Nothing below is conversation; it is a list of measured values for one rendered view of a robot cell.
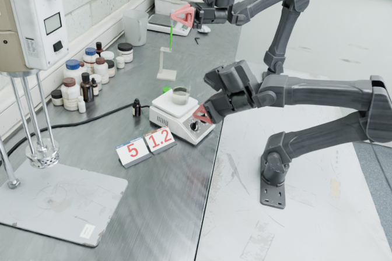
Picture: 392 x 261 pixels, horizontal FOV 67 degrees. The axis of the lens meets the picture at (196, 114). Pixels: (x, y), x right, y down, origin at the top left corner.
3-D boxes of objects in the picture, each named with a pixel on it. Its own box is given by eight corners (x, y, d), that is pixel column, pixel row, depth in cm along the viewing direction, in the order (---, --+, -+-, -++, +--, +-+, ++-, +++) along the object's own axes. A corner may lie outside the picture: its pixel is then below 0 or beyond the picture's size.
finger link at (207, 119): (184, 109, 87) (207, 102, 81) (196, 99, 92) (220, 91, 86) (193, 129, 88) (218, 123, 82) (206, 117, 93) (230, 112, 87)
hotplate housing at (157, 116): (214, 129, 106) (219, 110, 101) (195, 148, 97) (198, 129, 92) (166, 104, 114) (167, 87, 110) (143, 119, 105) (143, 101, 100)
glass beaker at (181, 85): (177, 95, 105) (179, 74, 100) (192, 102, 103) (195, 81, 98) (165, 103, 100) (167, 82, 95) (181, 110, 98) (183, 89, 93)
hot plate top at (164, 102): (199, 103, 104) (199, 101, 103) (178, 118, 95) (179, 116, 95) (171, 90, 108) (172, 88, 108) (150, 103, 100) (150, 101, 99)
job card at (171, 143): (177, 144, 97) (178, 134, 95) (154, 155, 92) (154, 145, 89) (165, 134, 100) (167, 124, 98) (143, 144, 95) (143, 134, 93)
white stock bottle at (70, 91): (63, 102, 108) (58, 76, 101) (81, 100, 110) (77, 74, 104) (64, 112, 103) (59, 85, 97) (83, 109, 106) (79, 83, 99)
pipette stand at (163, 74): (176, 72, 136) (178, 46, 128) (174, 81, 129) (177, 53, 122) (158, 70, 135) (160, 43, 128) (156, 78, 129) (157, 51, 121)
